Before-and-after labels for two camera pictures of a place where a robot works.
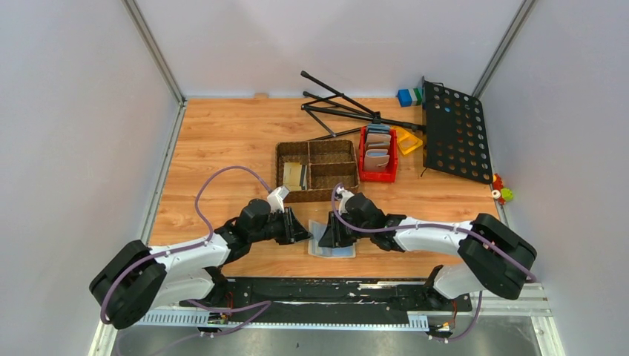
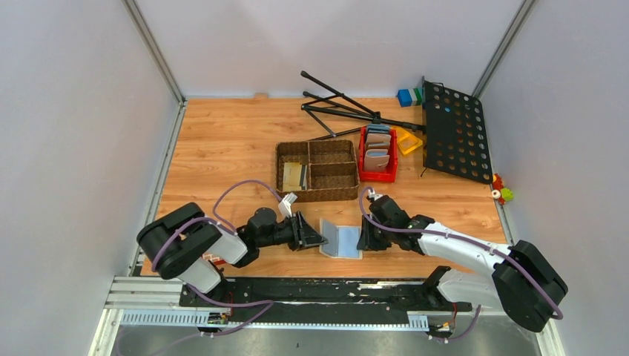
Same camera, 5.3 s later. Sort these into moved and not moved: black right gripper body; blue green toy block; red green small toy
Moved: black right gripper body
Not moved: blue green toy block; red green small toy
